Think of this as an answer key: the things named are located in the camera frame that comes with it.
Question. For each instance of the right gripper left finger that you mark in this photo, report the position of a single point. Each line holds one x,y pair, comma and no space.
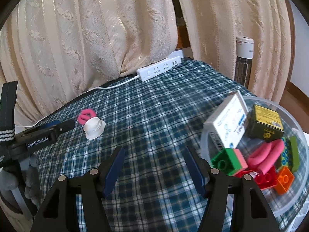
111,170

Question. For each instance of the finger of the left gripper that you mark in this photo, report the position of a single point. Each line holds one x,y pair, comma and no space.
50,124

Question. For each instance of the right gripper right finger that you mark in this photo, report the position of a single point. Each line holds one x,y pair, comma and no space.
198,170

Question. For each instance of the pink and green toy brick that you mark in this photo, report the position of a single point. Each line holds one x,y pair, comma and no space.
230,161

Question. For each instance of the white medicine box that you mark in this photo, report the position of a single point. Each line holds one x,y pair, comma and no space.
228,122

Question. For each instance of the pink foam curler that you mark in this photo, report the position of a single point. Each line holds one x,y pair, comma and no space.
85,115
265,156

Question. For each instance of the red toy brick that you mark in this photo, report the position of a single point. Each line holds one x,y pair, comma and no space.
267,181

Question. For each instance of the dark green yellow box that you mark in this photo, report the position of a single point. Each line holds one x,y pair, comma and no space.
265,124

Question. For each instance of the orange toy brick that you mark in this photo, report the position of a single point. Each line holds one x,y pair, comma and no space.
285,179

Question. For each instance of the green brick with blue dots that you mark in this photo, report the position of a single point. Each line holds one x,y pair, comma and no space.
289,156

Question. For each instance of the grey gloved left hand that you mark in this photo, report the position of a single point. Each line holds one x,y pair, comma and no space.
29,176

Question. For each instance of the white plastic lid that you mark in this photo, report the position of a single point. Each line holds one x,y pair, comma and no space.
93,128

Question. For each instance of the blue plaid bedsheet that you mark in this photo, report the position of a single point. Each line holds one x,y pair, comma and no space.
154,121

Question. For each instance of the cream patterned curtain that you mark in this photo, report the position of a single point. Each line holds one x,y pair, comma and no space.
59,49

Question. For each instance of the white power strip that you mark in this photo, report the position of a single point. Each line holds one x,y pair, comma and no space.
153,70

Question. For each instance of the white tower heater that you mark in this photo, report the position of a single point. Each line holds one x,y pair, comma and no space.
245,55

